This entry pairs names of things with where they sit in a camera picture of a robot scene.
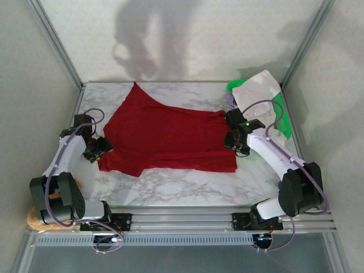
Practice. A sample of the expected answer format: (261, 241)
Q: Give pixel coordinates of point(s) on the red t-shirt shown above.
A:
(170, 136)

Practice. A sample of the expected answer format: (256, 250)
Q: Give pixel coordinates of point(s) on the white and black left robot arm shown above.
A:
(68, 153)

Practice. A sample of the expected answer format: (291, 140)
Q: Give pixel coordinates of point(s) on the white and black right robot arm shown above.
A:
(267, 150)

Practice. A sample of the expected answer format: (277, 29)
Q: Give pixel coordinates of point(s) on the purple cloth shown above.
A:
(229, 99)

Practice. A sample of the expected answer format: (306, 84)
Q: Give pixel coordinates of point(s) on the green plastic basket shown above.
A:
(284, 125)

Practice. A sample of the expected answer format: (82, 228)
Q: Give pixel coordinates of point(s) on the white t-shirt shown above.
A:
(256, 88)

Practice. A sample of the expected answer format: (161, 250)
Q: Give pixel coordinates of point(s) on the controller board with LED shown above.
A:
(263, 238)
(112, 240)

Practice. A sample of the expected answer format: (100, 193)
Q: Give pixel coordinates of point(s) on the brown plush toy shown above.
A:
(35, 223)

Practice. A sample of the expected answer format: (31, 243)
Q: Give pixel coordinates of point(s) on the aluminium table side rail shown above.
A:
(296, 139)
(78, 102)

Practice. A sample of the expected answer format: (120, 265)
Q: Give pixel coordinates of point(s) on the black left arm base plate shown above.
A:
(125, 221)

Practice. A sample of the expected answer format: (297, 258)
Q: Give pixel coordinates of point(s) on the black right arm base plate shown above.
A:
(240, 221)

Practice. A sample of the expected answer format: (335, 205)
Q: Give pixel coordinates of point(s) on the aluminium mounting rail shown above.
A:
(182, 219)

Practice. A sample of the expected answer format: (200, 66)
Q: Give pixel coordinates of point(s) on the aluminium frame post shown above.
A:
(305, 45)
(58, 45)

